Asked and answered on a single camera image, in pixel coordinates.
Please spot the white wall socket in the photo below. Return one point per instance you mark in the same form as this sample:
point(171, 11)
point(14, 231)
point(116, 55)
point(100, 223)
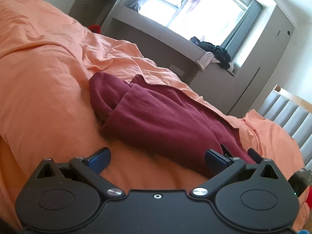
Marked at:
point(177, 70)

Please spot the closed grey wardrobe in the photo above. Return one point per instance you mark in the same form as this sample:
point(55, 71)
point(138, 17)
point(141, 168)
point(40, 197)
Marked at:
point(263, 61)

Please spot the window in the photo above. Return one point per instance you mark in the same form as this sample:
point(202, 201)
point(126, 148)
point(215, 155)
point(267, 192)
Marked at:
point(207, 17)

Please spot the white cloth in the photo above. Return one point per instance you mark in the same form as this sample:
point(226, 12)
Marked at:
point(206, 59)

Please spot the orange blanket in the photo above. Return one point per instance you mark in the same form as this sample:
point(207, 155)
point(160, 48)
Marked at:
point(43, 78)

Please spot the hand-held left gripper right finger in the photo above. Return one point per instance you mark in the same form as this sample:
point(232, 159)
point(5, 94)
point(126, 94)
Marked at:
point(215, 160)

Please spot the red object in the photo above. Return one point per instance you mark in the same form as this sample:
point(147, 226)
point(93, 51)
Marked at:
point(95, 28)

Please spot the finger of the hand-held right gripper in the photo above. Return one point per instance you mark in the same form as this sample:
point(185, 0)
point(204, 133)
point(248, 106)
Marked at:
point(255, 156)
point(226, 152)

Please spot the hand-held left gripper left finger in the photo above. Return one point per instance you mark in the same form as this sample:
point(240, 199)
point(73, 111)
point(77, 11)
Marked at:
point(99, 160)

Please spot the maroon long-sleeve shirt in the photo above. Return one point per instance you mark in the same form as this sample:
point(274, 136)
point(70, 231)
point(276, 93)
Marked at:
point(165, 117)

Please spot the grey padded headboard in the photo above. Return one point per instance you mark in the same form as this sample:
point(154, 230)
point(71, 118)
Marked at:
point(287, 117)

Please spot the open grey wardrobe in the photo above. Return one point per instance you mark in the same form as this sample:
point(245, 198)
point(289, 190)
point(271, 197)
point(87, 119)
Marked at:
point(92, 2)

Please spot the hanging pink pants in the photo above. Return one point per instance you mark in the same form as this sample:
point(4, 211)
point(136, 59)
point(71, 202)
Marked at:
point(193, 2)

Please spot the grey window bench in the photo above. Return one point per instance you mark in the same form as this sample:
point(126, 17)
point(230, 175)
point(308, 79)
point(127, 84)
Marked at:
point(151, 31)

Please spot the pile of dark clothes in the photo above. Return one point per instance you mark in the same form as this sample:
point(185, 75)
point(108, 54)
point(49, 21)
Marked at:
point(217, 51)

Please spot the pale blue curtain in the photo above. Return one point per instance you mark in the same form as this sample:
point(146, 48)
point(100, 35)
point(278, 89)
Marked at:
point(137, 6)
point(241, 26)

